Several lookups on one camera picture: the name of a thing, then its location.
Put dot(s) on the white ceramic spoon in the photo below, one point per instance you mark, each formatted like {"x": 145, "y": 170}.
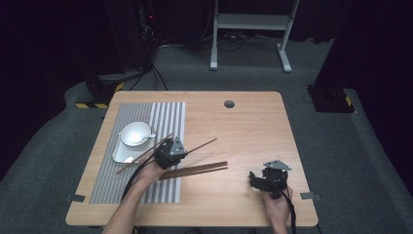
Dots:
{"x": 142, "y": 137}

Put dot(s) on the white metal stand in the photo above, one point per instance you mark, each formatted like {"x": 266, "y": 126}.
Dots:
{"x": 250, "y": 22}

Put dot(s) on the white ceramic bowl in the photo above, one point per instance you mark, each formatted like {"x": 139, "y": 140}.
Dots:
{"x": 134, "y": 134}

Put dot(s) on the person's left hand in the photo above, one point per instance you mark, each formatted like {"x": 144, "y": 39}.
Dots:
{"x": 150, "y": 174}

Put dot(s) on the grey striped placemat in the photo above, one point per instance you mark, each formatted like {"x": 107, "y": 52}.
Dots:
{"x": 167, "y": 117}

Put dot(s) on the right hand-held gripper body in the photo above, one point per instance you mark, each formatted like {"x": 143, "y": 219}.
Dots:
{"x": 276, "y": 180}

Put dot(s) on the person's right hand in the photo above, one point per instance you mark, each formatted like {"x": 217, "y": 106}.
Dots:
{"x": 277, "y": 209}

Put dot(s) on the black stand base yellow stripes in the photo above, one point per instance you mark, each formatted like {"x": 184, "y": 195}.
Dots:
{"x": 100, "y": 92}

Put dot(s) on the white square plate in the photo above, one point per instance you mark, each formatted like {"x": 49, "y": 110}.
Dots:
{"x": 120, "y": 154}

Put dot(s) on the bundle of brown chopsticks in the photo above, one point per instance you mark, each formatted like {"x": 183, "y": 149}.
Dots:
{"x": 195, "y": 169}

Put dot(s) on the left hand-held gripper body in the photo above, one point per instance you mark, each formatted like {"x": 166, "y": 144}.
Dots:
{"x": 168, "y": 154}

